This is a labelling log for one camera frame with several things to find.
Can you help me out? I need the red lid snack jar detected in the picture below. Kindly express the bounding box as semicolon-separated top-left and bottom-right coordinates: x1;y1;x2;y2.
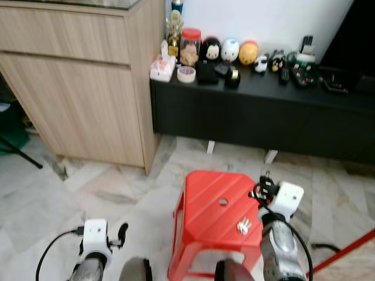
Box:
179;28;202;67

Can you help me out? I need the orange round plush toy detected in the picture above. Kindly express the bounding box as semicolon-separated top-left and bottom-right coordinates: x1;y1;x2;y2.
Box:
238;40;259;66

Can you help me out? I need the small key bunch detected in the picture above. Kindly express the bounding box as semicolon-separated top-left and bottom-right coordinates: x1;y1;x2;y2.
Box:
237;218;253;235

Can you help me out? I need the small panda figure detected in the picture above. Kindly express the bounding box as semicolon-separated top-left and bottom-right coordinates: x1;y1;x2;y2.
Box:
254;54;269;73

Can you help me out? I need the green bag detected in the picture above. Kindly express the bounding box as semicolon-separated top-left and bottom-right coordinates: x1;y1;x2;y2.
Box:
0;102;29;156

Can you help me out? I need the pink tissue pack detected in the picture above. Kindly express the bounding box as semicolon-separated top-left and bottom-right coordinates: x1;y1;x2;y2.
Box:
150;40;177;82

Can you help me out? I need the black television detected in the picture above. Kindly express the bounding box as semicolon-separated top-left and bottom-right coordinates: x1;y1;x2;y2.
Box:
319;0;375;77

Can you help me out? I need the robot left leg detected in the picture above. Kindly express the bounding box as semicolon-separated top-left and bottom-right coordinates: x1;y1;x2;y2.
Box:
119;258;153;281

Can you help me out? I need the white tape roll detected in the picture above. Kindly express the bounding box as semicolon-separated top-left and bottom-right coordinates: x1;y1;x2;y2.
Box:
177;66;197;83

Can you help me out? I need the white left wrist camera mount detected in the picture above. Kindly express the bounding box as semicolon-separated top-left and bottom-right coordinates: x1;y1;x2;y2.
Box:
82;220;110;261

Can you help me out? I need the green black gadget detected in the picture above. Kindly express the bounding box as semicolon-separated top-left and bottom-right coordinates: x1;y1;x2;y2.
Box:
291;53;320;90

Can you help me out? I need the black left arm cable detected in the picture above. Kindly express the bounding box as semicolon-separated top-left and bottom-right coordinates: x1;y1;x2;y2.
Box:
35;227;86;281

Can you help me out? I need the robot right leg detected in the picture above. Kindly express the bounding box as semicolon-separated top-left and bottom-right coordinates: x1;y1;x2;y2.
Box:
214;259;255;281

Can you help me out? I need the black white animal figure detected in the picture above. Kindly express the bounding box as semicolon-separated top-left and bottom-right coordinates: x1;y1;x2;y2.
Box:
270;50;286;72

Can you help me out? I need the small gold trophy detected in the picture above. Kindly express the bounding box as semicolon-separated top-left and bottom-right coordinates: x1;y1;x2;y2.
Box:
166;9;183;57

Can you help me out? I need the black round plush toy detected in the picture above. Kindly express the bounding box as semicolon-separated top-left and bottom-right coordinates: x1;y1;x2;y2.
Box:
199;36;222;64

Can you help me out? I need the black tape dispenser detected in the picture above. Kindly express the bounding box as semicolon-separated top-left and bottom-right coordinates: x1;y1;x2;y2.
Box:
224;67;241;90

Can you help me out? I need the white round plush toy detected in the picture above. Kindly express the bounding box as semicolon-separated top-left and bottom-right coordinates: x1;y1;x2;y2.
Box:
221;38;241;63

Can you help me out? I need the black box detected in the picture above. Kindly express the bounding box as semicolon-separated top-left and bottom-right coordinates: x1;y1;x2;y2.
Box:
195;60;219;85

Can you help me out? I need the red plastic stool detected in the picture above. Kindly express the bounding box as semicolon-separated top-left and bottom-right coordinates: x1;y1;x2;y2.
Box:
168;170;276;281

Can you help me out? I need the black low console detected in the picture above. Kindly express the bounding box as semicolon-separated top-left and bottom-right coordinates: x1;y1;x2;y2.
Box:
150;64;375;165

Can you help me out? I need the marble pattern board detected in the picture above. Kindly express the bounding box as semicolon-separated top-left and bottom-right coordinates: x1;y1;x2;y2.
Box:
308;229;375;276

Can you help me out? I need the robot leg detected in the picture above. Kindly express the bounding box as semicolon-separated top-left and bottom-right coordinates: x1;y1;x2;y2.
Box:
214;259;255;281
119;258;153;281

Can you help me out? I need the light wooden cabinet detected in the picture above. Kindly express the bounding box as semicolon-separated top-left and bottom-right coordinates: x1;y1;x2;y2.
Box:
0;0;166;175

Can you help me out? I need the black flat tray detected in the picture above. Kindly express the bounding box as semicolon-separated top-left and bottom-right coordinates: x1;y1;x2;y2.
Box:
319;67;353;94

